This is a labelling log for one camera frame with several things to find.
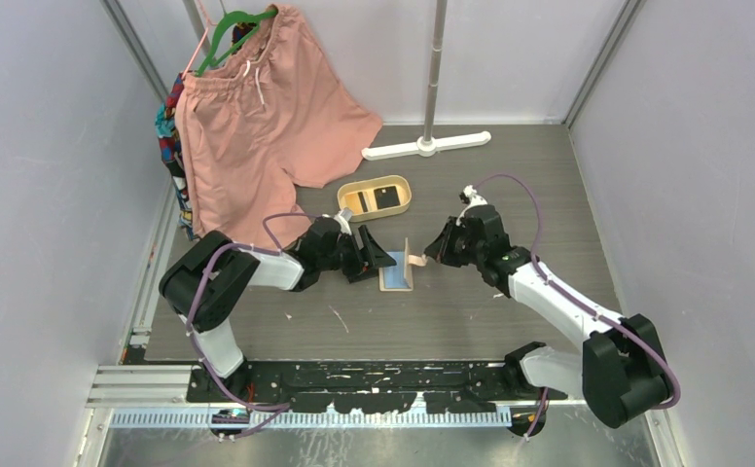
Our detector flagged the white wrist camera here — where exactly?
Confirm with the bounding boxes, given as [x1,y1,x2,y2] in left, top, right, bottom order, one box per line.
[333,207,353,235]
[456,185,487,225]

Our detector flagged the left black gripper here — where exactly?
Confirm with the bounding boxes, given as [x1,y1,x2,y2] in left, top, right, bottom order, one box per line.
[319,226,396,283]

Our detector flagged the white rack stand base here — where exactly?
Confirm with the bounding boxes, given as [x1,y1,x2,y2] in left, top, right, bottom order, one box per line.
[361,131,491,161]

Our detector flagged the green clothes hanger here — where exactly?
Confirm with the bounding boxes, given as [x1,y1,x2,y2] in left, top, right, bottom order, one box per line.
[194,6,278,77]

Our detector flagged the beige oval tray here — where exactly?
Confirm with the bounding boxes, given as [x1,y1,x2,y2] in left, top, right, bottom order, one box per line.
[337,175,413,223]

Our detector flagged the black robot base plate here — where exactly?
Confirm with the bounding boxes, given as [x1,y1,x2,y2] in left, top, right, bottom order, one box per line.
[186,359,569,417]

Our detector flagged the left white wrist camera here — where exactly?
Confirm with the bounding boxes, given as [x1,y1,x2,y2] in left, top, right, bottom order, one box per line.
[333,207,353,235]

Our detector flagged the black striped card in tray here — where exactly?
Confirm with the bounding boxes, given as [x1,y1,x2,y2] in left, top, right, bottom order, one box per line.
[347,191,370,215]

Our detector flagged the beige leather card holder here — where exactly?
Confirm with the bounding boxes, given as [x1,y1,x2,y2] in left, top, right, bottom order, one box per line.
[378,238,427,292]

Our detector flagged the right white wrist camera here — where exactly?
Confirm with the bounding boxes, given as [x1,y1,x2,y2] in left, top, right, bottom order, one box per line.
[456,185,487,225]

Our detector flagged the grey metal rack pole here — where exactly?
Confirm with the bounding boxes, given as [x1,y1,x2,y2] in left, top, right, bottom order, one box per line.
[420,0,449,146]

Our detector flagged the colourful patterned garment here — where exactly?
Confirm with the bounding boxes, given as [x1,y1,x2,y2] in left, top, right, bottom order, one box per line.
[155,74,197,240]

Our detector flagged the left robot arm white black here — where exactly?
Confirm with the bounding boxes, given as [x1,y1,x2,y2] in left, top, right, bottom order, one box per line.
[159,215,397,402]

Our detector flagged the pink clothes hanger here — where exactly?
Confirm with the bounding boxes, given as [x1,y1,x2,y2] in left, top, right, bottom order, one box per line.
[182,0,217,75]

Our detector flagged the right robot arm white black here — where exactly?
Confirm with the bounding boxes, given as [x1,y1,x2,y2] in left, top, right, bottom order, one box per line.
[424,205,680,428]

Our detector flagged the pink shorts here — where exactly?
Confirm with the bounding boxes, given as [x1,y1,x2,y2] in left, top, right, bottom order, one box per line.
[175,4,382,250]

